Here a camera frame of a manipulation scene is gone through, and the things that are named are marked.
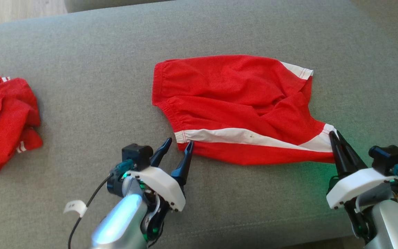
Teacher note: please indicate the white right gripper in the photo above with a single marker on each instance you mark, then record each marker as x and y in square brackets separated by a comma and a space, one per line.
[354, 185]

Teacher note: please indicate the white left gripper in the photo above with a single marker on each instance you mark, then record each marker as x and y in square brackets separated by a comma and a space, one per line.
[161, 186]

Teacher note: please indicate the red shorts white stripe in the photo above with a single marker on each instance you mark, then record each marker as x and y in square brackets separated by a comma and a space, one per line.
[226, 90]

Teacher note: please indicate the red basketball jersey white sleeves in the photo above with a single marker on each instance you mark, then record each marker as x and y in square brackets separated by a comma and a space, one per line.
[2, 128]

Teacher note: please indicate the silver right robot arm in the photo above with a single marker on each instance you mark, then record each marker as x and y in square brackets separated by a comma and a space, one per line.
[396, 224]

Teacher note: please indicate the large grey sofa seat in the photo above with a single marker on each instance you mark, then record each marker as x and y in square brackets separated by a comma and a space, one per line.
[98, 69]

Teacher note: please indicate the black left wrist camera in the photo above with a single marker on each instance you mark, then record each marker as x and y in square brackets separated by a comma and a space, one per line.
[136, 155]

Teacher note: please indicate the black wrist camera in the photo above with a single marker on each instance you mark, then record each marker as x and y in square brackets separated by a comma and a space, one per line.
[389, 159]
[136, 155]

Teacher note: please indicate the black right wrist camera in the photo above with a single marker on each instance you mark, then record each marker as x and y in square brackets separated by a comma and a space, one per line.
[389, 159]

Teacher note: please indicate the teal left camera connector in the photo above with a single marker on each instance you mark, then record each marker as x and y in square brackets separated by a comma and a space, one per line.
[121, 167]

